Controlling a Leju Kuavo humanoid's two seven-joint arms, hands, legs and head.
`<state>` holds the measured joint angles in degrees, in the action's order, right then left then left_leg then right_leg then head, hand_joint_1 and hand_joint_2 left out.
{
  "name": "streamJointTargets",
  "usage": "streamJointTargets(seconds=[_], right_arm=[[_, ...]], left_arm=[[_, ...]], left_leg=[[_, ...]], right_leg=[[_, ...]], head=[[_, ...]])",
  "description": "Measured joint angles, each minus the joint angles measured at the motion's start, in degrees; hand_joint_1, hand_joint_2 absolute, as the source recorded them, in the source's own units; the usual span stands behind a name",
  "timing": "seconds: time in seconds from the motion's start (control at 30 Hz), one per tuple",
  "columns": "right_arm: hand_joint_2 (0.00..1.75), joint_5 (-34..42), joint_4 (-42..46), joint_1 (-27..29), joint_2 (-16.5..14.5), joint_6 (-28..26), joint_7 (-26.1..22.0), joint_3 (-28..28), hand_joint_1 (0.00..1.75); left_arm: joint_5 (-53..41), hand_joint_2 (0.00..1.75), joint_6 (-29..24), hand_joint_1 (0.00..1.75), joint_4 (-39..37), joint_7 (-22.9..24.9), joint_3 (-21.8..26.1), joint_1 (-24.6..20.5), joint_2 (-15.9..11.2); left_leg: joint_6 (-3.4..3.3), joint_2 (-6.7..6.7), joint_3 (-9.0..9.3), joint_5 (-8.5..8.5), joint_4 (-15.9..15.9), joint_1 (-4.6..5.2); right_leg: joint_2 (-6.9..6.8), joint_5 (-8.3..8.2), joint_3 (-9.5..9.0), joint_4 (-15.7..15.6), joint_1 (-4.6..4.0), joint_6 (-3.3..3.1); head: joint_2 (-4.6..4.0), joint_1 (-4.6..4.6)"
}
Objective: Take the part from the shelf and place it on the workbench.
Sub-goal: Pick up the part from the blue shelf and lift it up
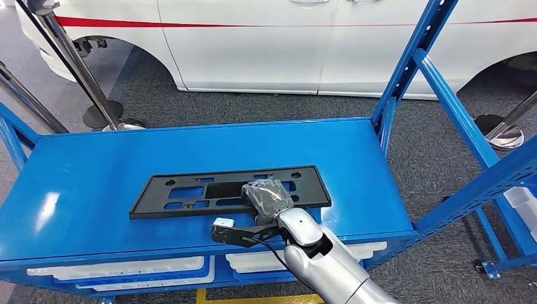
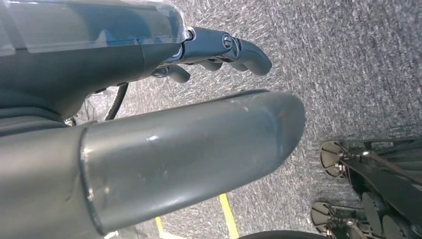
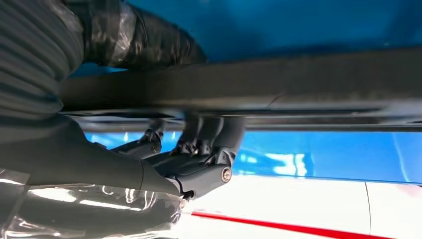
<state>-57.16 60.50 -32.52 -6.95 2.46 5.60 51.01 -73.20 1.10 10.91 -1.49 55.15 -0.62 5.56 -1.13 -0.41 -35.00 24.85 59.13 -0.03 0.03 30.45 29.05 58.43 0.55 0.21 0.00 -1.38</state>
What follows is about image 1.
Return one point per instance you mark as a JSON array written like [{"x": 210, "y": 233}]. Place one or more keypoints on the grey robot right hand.
[{"x": 268, "y": 201}]

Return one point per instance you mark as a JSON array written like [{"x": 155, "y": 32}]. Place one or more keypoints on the black plastic plate bracket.
[{"x": 147, "y": 201}]

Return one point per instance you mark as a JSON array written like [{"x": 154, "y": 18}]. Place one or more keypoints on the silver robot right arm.
[{"x": 327, "y": 260}]

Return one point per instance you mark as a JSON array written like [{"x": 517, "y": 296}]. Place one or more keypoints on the blue metal shelf rack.
[{"x": 105, "y": 168}]

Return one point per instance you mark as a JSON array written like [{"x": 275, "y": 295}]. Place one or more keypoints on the blue wheeled shelf cart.
[{"x": 491, "y": 235}]

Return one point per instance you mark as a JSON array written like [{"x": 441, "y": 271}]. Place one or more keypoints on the yellow floor tape square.
[{"x": 200, "y": 298}]

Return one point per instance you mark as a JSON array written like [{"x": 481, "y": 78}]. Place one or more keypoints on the white car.
[{"x": 251, "y": 50}]

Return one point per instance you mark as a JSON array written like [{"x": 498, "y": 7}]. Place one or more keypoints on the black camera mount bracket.
[{"x": 243, "y": 235}]

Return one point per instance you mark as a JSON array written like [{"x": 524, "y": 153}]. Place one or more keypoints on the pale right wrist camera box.
[{"x": 223, "y": 222}]

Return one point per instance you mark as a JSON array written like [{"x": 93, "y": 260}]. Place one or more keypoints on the black stanchion post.
[{"x": 94, "y": 117}]

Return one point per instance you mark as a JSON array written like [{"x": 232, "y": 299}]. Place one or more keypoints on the chrome stanchion post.
[
  {"x": 29, "y": 100},
  {"x": 499, "y": 134},
  {"x": 79, "y": 67}
]

